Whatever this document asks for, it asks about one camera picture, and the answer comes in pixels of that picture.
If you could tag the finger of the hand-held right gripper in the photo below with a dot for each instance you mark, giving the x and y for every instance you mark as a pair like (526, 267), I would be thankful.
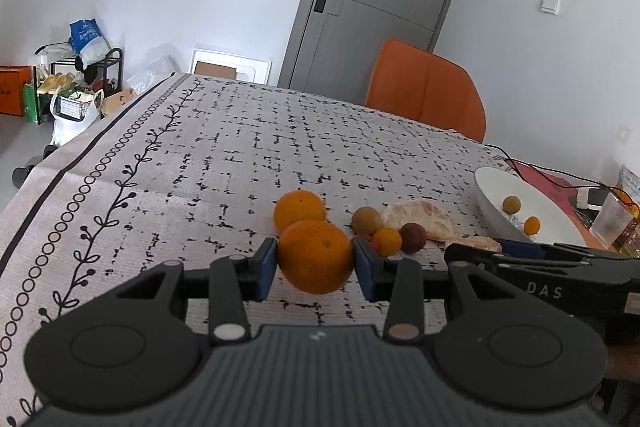
(522, 249)
(467, 253)

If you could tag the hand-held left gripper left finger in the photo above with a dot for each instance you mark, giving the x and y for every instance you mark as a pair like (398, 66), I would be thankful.
(266, 269)

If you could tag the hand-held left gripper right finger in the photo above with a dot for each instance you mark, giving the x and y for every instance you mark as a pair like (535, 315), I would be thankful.
(365, 273)

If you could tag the small orange kumquat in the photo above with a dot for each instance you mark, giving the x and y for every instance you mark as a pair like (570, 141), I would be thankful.
(387, 241)
(532, 225)

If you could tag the large orange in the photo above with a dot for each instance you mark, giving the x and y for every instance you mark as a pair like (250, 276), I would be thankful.
(299, 209)
(315, 257)

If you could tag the brown longan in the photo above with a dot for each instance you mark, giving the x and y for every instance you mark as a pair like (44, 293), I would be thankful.
(511, 204)
(366, 219)

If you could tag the large peeled pomelo piece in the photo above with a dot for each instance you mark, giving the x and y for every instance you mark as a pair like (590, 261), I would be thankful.
(425, 218)

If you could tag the dark red lychee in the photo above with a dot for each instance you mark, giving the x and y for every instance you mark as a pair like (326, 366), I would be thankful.
(413, 238)

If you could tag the white oval bowl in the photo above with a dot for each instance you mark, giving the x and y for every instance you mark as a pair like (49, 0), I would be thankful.
(500, 197)

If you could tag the yellow packet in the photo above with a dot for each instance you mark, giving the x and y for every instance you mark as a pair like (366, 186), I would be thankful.
(631, 241)

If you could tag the clear plastic cup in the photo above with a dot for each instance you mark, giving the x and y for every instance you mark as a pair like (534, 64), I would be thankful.
(610, 222)

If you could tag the red table mat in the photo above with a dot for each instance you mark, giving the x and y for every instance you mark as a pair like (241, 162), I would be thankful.
(547, 183)

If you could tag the white electronic device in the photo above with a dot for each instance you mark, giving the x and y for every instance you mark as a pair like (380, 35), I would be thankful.
(589, 198)

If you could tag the printed snack bag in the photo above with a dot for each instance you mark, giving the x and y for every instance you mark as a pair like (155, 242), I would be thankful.
(631, 181)

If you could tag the grey patterned tablecloth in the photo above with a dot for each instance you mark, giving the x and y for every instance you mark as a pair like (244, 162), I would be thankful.
(225, 147)

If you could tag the orange chair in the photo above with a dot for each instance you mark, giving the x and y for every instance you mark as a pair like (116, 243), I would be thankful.
(425, 92)

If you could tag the white foam board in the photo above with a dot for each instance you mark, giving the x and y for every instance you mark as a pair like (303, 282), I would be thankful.
(250, 67)

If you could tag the brown cardboard sheet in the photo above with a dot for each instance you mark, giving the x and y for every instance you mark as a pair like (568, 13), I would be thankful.
(215, 70)

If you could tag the brown paper box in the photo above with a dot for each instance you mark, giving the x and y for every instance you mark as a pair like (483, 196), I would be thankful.
(117, 100)

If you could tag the clear plastic bag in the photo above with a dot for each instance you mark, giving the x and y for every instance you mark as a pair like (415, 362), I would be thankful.
(150, 73)

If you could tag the white tote bag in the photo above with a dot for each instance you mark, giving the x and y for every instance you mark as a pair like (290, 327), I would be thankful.
(67, 129)

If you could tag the black metal rack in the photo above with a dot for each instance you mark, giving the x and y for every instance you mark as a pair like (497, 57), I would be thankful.
(114, 67)

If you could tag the black chair base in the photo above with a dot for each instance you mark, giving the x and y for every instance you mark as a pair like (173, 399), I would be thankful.
(22, 174)

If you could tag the yellow slippers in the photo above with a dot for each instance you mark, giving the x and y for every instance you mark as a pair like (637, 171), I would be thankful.
(55, 83)

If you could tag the green box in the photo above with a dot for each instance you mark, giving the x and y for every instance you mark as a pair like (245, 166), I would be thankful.
(31, 104)

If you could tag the blue and white bag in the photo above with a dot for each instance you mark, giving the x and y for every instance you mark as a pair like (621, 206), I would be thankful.
(87, 39)

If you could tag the orange box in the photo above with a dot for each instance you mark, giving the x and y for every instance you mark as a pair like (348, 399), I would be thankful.
(12, 92)

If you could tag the white wall socket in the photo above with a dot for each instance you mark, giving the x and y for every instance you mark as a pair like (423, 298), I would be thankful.
(623, 134)

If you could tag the large white light switch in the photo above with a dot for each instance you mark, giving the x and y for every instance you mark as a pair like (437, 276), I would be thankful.
(551, 3)

